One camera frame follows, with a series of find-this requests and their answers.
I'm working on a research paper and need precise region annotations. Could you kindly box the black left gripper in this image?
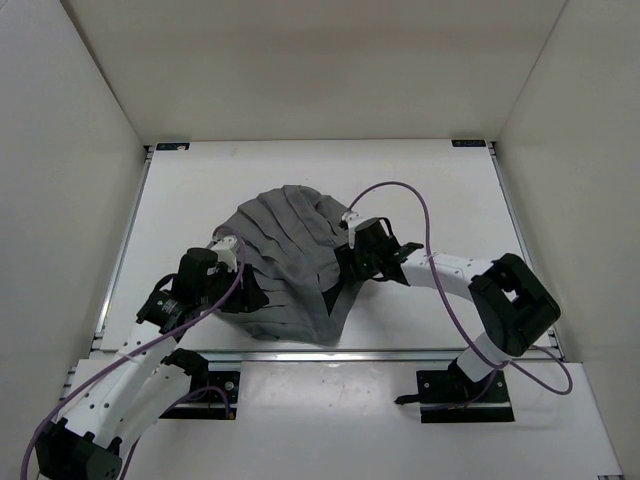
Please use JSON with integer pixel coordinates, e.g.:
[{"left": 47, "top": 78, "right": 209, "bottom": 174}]
[{"left": 202, "top": 258, "right": 272, "bottom": 309}]

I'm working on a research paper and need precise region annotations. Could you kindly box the grey pleated skirt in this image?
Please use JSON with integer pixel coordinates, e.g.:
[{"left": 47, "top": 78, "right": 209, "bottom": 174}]
[{"left": 219, "top": 185, "right": 362, "bottom": 345}]

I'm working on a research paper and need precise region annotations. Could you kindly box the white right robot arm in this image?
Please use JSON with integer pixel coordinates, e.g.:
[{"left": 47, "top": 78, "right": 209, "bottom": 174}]
[{"left": 335, "top": 211, "right": 561, "bottom": 401}]

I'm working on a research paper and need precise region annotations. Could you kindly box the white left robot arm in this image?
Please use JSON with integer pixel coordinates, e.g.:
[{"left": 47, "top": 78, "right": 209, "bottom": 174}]
[{"left": 25, "top": 235, "right": 268, "bottom": 479}]

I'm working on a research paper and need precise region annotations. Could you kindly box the blue right corner label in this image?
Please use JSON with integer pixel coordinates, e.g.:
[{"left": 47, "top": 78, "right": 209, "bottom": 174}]
[{"left": 451, "top": 139, "right": 486, "bottom": 148}]

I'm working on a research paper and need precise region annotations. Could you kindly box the blue corner label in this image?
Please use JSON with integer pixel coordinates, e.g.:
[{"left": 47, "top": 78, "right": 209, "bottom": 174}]
[
  {"left": 451, "top": 139, "right": 486, "bottom": 148},
  {"left": 155, "top": 142, "right": 190, "bottom": 151}
]

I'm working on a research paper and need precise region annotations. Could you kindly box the blue left corner label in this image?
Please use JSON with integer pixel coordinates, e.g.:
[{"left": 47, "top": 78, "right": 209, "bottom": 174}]
[{"left": 155, "top": 142, "right": 190, "bottom": 151}]

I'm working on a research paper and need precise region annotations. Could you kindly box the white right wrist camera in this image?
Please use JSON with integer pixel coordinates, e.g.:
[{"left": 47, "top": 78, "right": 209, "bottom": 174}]
[{"left": 340, "top": 210, "right": 364, "bottom": 249}]

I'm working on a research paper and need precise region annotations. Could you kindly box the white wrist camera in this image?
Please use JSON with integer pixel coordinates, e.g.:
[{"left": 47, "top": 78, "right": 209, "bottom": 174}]
[
  {"left": 340, "top": 210, "right": 364, "bottom": 249},
  {"left": 207, "top": 235, "right": 239, "bottom": 272}
]

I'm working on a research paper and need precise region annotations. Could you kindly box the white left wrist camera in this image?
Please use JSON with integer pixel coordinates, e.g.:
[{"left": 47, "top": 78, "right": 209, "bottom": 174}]
[{"left": 207, "top": 235, "right": 239, "bottom": 272}]

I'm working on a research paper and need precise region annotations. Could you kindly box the aluminium front rail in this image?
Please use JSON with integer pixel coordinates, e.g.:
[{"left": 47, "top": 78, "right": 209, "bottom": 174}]
[{"left": 154, "top": 349, "right": 466, "bottom": 364}]

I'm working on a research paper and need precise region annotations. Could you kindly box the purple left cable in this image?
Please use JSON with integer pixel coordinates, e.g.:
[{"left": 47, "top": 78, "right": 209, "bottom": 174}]
[{"left": 22, "top": 223, "right": 247, "bottom": 476}]

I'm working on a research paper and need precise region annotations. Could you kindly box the purple cable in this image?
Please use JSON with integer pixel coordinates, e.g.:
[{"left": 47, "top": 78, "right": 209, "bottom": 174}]
[
  {"left": 22, "top": 223, "right": 247, "bottom": 476},
  {"left": 347, "top": 180, "right": 574, "bottom": 409}
]

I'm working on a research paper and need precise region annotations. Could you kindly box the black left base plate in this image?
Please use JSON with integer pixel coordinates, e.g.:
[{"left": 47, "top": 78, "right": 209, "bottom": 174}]
[{"left": 161, "top": 363, "right": 241, "bottom": 421}]

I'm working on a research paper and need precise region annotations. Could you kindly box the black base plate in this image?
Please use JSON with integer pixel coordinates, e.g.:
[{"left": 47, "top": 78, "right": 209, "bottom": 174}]
[
  {"left": 161, "top": 363, "right": 241, "bottom": 421},
  {"left": 394, "top": 370, "right": 515, "bottom": 424}
]

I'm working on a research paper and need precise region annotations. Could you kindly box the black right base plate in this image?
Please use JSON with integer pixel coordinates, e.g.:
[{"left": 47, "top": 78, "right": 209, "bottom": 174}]
[{"left": 394, "top": 370, "right": 515, "bottom": 424}]

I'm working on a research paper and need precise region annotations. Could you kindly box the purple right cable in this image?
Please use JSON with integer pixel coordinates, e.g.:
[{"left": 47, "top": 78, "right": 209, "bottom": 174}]
[{"left": 347, "top": 180, "right": 574, "bottom": 409}]

